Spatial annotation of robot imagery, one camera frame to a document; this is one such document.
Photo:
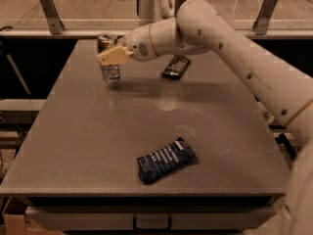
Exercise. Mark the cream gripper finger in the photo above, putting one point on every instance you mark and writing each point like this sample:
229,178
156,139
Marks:
115,55
120,41

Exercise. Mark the cardboard box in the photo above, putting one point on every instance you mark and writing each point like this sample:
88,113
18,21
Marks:
17,223

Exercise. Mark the long metal rail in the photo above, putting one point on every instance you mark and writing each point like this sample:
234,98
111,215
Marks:
92,34

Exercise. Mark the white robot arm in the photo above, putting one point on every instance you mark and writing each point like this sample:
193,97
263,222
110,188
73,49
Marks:
283,89

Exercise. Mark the black snack bar wrapper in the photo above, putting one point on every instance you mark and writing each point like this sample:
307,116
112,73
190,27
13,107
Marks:
176,67

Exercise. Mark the left metal rail bracket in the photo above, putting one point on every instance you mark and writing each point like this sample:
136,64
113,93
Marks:
53,20

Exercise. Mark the dark blue rxbar blueberry wrapper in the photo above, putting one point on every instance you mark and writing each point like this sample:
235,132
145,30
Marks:
165,160

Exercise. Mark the right metal rail bracket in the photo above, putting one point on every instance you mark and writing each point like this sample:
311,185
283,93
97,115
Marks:
260,26

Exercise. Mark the grey table drawer with handle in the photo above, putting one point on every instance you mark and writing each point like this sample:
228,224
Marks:
159,219

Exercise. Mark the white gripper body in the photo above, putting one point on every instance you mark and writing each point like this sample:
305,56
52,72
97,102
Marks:
138,46

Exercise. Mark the silver blue redbull can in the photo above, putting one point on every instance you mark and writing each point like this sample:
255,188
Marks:
109,69

